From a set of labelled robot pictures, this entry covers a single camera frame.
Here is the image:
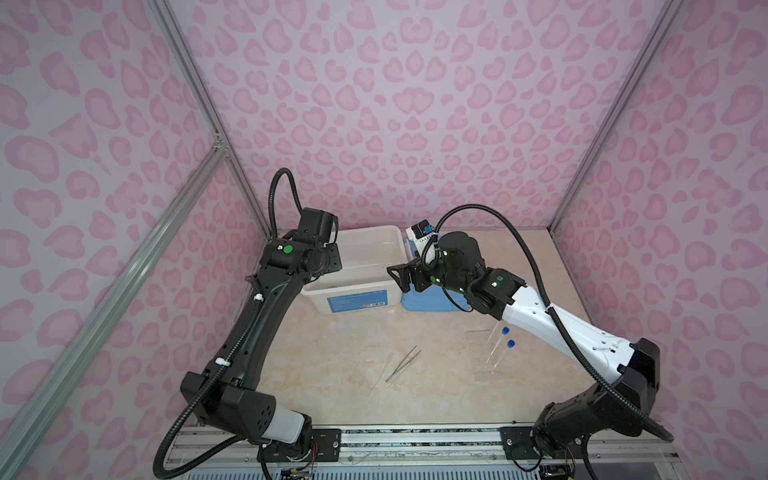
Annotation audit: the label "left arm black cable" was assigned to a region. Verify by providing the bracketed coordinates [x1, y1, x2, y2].
[151, 167, 304, 480]

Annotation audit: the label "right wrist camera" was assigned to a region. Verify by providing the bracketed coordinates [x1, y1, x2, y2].
[406, 220, 435, 256]

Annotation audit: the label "clear acrylic test tube rack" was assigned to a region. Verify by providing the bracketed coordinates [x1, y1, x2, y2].
[464, 326, 507, 382]

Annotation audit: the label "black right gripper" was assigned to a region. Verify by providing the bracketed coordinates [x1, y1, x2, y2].
[384, 248, 470, 294]

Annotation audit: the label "white plastic storage bin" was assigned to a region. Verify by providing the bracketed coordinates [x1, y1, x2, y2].
[301, 225, 407, 314]

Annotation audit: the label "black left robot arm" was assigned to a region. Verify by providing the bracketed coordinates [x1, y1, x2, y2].
[180, 208, 342, 455]

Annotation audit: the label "metal tweezers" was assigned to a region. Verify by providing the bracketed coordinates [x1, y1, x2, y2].
[385, 345, 421, 383]

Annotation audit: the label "blue capped test tube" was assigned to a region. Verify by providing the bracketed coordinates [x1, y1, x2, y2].
[486, 339, 516, 370]
[490, 327, 509, 356]

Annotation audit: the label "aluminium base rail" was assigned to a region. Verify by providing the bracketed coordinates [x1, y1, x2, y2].
[185, 422, 687, 479]

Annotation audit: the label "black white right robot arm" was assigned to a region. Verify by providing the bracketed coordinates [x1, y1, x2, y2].
[386, 232, 664, 457]

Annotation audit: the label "blue plastic bin lid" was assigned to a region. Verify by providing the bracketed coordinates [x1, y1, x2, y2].
[400, 236, 472, 313]

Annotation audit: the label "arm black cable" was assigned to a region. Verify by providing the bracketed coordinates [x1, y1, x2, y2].
[151, 167, 304, 480]
[434, 203, 674, 480]

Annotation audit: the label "clear glass stirring rod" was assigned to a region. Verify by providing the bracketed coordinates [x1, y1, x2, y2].
[366, 353, 393, 397]

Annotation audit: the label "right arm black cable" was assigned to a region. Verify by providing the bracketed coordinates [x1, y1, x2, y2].
[434, 203, 674, 480]

